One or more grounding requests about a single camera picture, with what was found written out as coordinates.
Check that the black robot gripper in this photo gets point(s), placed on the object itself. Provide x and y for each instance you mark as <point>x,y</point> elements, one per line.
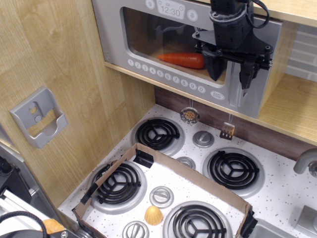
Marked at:
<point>232,39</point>

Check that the grey toy microwave door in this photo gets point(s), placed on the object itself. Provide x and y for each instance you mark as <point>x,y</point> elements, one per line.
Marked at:
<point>134,32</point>

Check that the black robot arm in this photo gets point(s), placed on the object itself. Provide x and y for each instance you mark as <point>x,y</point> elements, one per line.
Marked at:
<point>237,5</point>

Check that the orange toy carrot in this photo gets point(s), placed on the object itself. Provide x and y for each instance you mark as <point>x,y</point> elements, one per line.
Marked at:
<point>188,60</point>

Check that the hanging small metal spatula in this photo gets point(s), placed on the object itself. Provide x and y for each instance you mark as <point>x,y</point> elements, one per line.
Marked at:
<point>227,130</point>

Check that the hanging round metal strainer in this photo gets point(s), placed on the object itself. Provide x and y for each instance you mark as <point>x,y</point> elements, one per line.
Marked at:
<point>189,114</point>

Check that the back grey stove knob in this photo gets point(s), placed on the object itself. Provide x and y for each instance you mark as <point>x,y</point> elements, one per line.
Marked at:
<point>203,139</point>

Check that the grey stove knob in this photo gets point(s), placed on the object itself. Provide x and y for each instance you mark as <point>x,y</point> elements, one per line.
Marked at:
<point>135,229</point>
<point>187,161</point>
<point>161,197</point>
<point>203,139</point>

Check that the back left black burner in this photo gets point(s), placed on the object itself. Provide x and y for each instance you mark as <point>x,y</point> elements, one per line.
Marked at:
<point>157,133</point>

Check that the black burner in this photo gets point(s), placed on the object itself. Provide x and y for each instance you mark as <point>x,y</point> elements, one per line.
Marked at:
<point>197,221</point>
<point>121,186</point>
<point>157,133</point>
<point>233,170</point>

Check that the back right black burner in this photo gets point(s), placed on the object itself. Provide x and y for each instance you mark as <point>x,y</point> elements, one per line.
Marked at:
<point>233,170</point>

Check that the middle grey stove knob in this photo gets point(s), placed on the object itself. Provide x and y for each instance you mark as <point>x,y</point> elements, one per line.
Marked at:
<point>187,161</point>

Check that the grey toy faucet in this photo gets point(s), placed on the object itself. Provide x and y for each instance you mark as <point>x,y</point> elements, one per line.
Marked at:
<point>307,159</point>

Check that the centre grey stove knob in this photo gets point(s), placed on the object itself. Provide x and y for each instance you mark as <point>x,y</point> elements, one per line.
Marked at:
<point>161,197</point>

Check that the brown cardboard barrier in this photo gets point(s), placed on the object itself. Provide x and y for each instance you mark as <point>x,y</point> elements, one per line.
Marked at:
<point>188,186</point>

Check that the front right black burner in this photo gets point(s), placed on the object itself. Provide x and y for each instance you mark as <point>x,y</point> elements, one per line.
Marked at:
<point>197,221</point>

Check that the front left black burner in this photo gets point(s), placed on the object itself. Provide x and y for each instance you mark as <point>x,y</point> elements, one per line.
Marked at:
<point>121,186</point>

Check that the yellow ribbed toy shell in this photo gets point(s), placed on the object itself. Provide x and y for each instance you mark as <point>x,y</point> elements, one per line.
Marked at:
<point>153,215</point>

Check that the grey toy sink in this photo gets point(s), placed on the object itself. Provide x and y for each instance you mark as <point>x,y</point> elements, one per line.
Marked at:
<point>302,224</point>

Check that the front grey stove knob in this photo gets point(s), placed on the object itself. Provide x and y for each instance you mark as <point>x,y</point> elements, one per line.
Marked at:
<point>135,229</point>

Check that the orange object at bottom left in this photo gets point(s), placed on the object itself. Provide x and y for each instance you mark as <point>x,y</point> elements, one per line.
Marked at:
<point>53,226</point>

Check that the black device at left edge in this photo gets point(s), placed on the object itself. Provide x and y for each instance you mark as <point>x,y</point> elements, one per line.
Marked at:
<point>11,180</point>

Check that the grey wall phone holder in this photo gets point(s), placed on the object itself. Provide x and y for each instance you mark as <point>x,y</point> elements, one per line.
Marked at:
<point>34,109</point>

